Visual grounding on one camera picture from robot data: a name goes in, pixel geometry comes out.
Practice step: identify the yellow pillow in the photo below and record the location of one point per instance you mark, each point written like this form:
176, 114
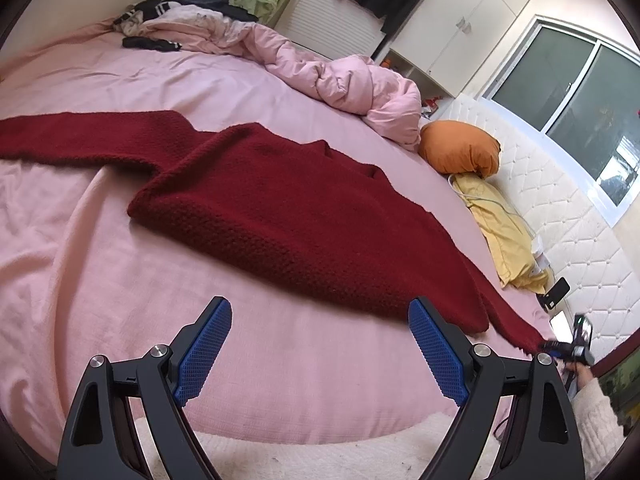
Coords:
502, 235

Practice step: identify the window with white frame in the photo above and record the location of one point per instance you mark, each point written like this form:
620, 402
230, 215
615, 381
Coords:
555, 80

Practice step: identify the pink duvet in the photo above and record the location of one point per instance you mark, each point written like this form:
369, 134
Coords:
350, 85

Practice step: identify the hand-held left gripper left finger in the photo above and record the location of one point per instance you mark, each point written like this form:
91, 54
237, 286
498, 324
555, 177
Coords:
202, 350

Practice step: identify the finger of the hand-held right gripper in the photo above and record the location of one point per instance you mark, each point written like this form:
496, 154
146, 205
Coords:
555, 349

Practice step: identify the black phone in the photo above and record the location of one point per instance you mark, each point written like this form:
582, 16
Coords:
556, 294

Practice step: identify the white wardrobe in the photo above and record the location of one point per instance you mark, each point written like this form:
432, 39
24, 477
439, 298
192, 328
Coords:
475, 15

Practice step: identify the bed with pink sheet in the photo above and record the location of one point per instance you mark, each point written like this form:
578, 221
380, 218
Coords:
100, 260

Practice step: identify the black cloth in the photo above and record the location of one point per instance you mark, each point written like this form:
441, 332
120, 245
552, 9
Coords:
150, 44

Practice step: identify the dark red knit sweater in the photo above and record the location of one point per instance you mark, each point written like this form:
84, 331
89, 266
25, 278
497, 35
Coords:
280, 220

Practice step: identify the white tufted headboard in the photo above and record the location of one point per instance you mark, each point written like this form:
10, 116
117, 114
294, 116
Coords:
565, 220

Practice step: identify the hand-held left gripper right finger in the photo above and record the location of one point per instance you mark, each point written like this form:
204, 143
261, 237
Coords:
440, 355

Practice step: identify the person's right forearm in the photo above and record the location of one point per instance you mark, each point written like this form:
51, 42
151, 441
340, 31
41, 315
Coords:
597, 425

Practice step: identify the black white-striped garment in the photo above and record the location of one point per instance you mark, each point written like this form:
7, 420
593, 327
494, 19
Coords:
150, 9

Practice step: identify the white fluffy rug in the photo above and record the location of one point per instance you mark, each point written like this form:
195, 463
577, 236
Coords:
325, 452

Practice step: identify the dark blue garment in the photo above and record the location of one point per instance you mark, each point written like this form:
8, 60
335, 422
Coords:
215, 5

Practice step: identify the orange pillow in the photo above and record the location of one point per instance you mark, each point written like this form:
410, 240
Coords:
457, 147

